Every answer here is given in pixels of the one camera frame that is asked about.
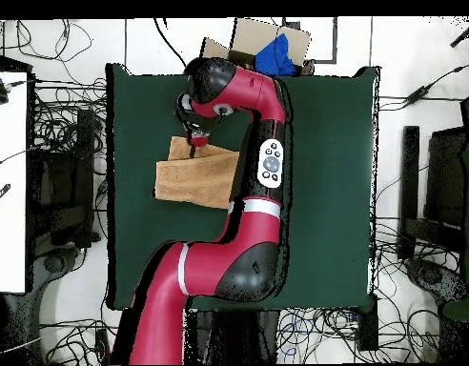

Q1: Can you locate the tan terry towel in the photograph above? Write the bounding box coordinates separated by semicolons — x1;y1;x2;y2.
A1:
153;135;241;211

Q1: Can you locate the blue garment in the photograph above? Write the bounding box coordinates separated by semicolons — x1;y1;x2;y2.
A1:
254;32;296;77

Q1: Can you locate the open cardboard box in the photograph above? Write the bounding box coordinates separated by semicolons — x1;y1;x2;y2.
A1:
198;17;316;76

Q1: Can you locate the black equipment rack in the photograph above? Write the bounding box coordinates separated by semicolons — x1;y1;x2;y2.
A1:
30;108;100;249

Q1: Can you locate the dark green table cloth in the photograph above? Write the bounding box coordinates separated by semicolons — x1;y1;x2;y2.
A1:
105;62;381;311

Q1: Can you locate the black round floor foot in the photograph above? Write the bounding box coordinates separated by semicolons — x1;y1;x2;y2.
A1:
42;252;70;275

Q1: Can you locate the white desk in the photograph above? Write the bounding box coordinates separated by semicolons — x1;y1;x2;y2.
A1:
0;70;30;295

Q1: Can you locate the black power strip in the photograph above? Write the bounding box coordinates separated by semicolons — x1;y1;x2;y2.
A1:
94;328;112;366

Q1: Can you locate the black upright stand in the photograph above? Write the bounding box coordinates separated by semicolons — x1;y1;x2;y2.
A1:
397;125;420;260

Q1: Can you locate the small black box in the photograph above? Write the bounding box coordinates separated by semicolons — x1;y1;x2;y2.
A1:
357;293;379;352

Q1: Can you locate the dark grey chair base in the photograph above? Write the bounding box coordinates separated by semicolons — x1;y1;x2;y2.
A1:
405;258;468;306

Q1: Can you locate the thick black cable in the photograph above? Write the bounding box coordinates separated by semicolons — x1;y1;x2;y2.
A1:
153;17;191;75

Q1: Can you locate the black power adapter with cable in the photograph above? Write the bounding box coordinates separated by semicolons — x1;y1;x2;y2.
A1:
378;56;469;113

